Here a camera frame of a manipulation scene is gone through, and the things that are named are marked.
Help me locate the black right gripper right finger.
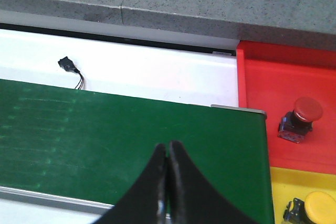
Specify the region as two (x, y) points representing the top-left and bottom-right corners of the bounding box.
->
(169, 141), (256, 223)

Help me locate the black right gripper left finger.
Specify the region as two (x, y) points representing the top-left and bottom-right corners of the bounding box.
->
(95, 144), (167, 224)

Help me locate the red push button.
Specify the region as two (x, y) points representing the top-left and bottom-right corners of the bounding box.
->
(277, 97), (323, 144)

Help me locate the yellow push button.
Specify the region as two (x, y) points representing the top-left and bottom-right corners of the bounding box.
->
(282, 191), (335, 224)

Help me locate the green conveyor belt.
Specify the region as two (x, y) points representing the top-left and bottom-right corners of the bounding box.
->
(0, 78), (274, 224)

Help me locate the yellow plastic tray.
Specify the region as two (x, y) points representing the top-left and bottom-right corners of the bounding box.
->
(270, 167), (335, 223)

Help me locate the red plastic tray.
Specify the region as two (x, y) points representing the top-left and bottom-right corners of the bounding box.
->
(237, 41), (335, 174)

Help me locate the grey granite counter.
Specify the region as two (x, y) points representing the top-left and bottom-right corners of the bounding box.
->
(1, 0), (335, 51)

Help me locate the black cable connector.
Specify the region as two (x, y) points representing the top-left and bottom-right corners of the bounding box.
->
(58, 56), (85, 90)

